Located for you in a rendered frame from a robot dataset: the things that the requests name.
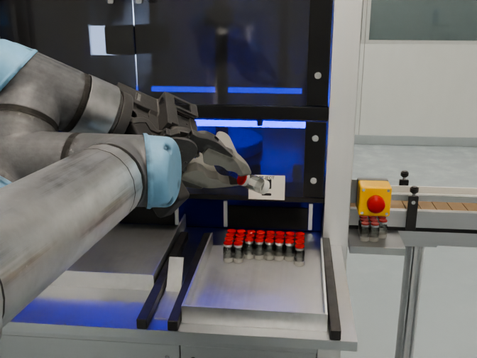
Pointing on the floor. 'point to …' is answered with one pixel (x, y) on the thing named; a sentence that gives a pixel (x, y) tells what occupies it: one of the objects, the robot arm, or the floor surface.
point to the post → (341, 126)
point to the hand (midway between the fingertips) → (238, 179)
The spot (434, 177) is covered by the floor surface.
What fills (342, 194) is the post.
